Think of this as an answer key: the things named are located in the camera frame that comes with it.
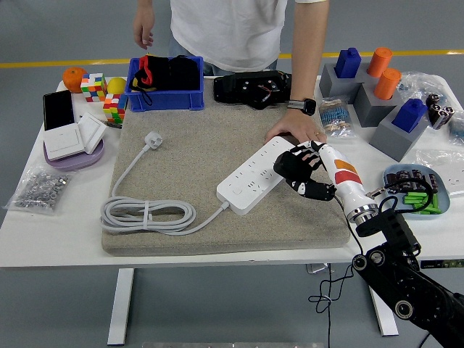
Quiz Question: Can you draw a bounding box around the person's left hand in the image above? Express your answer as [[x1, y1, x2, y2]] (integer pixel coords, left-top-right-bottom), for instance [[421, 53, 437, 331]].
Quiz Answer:
[[264, 108, 328, 144]]

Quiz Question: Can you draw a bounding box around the blue plastic bin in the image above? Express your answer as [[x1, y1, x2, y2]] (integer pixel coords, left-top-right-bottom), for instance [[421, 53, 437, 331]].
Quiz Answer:
[[124, 56, 205, 112]]

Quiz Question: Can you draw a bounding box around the green batteries pile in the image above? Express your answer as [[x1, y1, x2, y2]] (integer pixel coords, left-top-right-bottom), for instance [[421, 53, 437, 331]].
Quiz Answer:
[[402, 191, 443, 215]]

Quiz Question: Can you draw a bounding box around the black plug with cord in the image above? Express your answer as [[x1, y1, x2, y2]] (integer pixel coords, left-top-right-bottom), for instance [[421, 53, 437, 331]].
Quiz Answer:
[[273, 149, 363, 348]]

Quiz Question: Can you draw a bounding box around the person's right hand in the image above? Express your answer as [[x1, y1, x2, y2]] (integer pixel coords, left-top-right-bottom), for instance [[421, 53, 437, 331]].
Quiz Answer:
[[133, 10, 156, 51]]

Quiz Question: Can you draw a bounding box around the grey-brown mat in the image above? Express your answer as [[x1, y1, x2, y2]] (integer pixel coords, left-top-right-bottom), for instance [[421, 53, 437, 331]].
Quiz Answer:
[[100, 76, 351, 257]]

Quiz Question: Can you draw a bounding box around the light blue tray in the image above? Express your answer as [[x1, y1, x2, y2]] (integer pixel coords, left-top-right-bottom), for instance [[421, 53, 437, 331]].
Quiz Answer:
[[383, 163, 451, 220]]

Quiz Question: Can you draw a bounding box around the dark capacitors pack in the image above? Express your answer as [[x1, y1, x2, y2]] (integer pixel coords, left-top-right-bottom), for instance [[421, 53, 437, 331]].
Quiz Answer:
[[385, 168, 439, 195]]

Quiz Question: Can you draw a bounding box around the bag of blue components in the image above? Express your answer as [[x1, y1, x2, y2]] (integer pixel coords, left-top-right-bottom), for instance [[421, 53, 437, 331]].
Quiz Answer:
[[447, 112, 464, 146]]

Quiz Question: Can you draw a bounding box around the grey block holder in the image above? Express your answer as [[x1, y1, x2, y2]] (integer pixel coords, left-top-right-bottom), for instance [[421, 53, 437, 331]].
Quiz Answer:
[[318, 63, 363, 99], [368, 112, 431, 162], [353, 82, 403, 128], [357, 62, 385, 86]]

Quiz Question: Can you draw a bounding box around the clear bag of small parts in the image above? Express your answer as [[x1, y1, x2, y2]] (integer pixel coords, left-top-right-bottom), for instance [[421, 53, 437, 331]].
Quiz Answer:
[[397, 70, 452, 109]]

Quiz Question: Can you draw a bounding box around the purple round box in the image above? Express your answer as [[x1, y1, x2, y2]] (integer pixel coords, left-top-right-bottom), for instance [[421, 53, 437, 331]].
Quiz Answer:
[[43, 139, 105, 172]]

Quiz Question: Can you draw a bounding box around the orange cylinder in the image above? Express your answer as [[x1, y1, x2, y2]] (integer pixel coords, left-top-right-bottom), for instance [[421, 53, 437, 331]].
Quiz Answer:
[[373, 67, 402, 101], [366, 46, 394, 78]]

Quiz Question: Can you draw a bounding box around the bag of metal nuts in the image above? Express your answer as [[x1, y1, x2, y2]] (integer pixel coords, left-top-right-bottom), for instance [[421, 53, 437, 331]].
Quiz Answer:
[[2, 165, 72, 217]]

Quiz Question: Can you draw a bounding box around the small white wall switch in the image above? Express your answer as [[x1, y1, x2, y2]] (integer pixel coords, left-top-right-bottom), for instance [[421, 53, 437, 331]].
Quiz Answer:
[[77, 111, 108, 155]]

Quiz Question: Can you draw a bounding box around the multicoloured puzzle cube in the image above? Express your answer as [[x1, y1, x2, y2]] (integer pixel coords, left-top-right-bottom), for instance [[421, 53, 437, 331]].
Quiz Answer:
[[102, 93, 129, 124], [80, 72, 108, 103]]

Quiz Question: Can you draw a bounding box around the white power strip with cable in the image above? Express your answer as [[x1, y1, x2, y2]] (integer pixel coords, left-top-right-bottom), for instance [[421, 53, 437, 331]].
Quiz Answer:
[[99, 130, 297, 236]]

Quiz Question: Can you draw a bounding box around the black table control panel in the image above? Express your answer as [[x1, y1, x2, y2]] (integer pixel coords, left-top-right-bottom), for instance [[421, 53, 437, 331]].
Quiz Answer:
[[420, 259, 464, 270]]

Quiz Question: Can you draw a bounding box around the black phone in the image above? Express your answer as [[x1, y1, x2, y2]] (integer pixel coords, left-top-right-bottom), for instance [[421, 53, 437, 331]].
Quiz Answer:
[[42, 89, 76, 132]]

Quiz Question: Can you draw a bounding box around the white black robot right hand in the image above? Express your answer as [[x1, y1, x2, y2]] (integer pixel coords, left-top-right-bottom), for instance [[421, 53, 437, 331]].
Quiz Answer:
[[285, 140, 368, 215]]

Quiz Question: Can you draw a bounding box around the white table leg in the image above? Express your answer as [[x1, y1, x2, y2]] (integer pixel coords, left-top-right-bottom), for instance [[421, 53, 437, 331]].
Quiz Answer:
[[368, 284, 399, 336], [107, 268, 136, 346]]

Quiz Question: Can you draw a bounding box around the orange fruit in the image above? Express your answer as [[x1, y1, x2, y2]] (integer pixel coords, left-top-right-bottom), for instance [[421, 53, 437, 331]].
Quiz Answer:
[[62, 67, 88, 94]]

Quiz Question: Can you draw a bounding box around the black wristwatch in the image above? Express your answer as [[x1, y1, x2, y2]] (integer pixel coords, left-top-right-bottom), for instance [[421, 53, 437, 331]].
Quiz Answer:
[[287, 97, 317, 116]]

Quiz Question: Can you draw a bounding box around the bag of resistors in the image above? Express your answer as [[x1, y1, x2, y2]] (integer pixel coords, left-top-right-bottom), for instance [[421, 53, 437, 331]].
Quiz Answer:
[[317, 94, 358, 138]]

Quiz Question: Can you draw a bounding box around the black mechanical device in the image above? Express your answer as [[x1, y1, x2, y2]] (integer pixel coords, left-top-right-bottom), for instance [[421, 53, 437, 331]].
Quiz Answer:
[[212, 70, 293, 110]]

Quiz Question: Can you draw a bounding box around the blue square block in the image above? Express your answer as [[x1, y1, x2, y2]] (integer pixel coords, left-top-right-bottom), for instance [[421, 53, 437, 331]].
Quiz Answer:
[[333, 47, 363, 79], [391, 98, 428, 134]]

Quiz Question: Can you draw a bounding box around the black red cloth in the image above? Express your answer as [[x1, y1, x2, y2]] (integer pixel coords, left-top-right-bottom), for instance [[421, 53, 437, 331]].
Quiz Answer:
[[129, 54, 202, 106]]

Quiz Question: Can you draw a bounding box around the large white wall switch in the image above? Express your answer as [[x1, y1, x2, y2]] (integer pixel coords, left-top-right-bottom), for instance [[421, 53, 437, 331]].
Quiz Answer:
[[43, 123, 85, 162]]

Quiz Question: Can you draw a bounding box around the yellow lemon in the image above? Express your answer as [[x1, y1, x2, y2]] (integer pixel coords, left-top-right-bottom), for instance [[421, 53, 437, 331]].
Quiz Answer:
[[107, 77, 128, 97]]

